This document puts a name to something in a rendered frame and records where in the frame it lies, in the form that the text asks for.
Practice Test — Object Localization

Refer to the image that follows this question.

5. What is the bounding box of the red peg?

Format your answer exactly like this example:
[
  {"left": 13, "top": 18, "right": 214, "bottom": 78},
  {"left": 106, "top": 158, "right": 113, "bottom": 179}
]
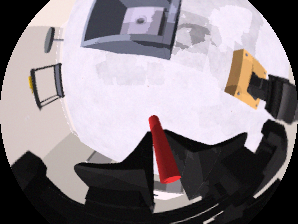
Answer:
[{"left": 149, "top": 115, "right": 181, "bottom": 184}]

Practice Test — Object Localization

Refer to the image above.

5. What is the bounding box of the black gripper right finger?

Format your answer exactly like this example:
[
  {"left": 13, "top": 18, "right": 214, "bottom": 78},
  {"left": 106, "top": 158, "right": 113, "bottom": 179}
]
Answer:
[{"left": 164, "top": 128, "right": 247, "bottom": 201}]

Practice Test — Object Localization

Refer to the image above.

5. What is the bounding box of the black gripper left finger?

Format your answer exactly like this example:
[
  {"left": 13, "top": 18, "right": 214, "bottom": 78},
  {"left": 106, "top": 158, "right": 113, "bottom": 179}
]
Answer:
[{"left": 73, "top": 132, "right": 154, "bottom": 209}]

